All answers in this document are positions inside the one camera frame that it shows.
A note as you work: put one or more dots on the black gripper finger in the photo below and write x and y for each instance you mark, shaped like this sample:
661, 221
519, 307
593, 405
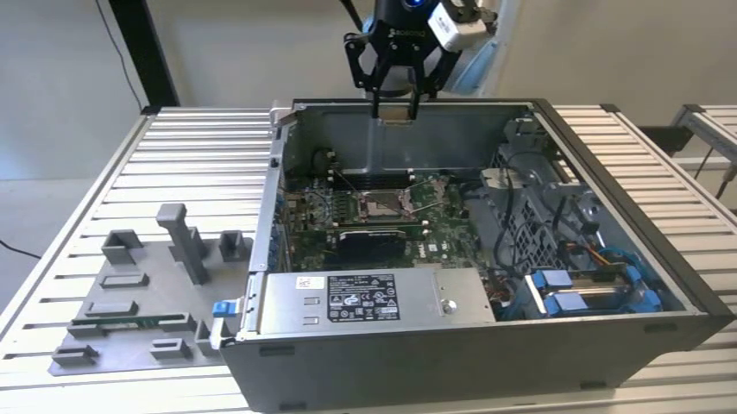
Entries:
440, 69
359, 60

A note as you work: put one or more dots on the silver square CPU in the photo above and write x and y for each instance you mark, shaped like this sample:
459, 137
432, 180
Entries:
395, 115

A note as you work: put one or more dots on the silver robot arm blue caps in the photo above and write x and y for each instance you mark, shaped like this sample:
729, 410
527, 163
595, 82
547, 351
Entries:
478, 69

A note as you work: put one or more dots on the CPU socket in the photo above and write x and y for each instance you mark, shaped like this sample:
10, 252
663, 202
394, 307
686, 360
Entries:
379, 206

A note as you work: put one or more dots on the single RAM slot white clips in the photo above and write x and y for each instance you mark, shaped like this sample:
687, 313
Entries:
376, 222

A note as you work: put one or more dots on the silver case corner latch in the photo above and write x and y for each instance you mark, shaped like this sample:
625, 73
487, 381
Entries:
281, 114

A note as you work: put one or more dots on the black round case fan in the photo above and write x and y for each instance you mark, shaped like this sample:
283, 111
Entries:
321, 160

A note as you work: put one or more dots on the black RAM slots white clips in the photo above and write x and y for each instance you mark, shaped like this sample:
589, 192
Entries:
374, 179

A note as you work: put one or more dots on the thin metal locking lever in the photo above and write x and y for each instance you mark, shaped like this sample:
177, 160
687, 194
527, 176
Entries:
427, 206

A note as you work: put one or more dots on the green motherboard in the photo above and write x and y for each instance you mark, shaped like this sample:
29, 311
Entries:
448, 241

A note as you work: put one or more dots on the grey metal drive cage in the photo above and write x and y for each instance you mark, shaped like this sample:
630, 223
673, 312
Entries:
535, 233

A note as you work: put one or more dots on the black graphics card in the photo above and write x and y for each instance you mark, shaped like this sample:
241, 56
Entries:
371, 248

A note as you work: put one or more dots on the metal slat side table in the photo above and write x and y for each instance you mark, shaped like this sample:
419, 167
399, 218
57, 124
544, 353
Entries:
710, 125

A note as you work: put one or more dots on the blue disk carrier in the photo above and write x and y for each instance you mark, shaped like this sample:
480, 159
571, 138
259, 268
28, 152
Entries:
551, 278
566, 301

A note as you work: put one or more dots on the silver power supply unit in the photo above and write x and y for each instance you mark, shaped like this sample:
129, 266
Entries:
287, 310

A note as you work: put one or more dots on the blue case latch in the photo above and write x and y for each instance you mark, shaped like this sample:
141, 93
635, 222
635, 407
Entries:
223, 309

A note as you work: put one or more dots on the black open PC case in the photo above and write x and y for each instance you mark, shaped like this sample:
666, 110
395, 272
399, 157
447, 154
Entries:
403, 371

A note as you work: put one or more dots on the green RAM stick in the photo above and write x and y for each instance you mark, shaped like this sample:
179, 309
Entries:
137, 321

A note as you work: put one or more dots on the grey plastic parts rack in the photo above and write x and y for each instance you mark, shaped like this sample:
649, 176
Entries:
132, 345

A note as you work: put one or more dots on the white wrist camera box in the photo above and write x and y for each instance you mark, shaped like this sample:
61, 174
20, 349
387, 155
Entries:
454, 30

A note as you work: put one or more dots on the black frame post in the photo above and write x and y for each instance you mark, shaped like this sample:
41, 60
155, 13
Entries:
151, 52

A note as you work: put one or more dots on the black table bracket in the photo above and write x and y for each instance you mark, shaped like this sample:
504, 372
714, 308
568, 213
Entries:
667, 138

